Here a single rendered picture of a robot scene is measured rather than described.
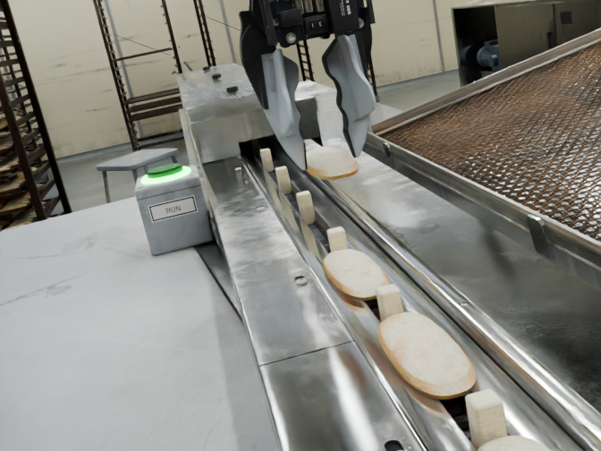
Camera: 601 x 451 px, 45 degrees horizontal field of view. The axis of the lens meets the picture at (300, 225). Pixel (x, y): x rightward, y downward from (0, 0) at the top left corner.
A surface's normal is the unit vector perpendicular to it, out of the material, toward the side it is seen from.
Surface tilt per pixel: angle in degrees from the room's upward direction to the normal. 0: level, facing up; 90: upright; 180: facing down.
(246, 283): 0
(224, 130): 90
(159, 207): 90
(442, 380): 14
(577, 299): 0
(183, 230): 90
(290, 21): 90
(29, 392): 0
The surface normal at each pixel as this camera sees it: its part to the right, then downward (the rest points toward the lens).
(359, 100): -0.92, 0.35
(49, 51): 0.18, 0.25
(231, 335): -0.19, -0.94
